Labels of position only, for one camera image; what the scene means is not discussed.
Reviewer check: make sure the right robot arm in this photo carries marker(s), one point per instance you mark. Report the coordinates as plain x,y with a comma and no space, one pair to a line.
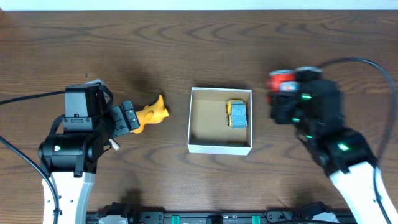
350,164

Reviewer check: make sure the orange toy rhino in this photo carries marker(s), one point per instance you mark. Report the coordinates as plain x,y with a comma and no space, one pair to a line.
152,114

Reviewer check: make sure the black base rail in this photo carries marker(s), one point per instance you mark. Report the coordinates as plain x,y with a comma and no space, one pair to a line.
313,213

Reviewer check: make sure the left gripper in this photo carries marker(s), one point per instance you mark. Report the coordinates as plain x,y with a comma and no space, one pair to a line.
117,121

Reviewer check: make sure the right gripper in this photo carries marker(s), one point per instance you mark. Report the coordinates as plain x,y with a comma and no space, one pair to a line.
285,106

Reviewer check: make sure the yellow grey toy truck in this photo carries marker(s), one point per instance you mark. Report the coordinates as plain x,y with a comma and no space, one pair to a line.
236,113

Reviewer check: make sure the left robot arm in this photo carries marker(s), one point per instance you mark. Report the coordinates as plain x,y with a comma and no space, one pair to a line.
77,139

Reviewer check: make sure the red toy car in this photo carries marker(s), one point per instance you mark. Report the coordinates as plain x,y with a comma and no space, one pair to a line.
281,81

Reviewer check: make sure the white cardboard box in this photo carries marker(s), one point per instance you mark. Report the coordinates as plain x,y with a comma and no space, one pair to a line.
208,132

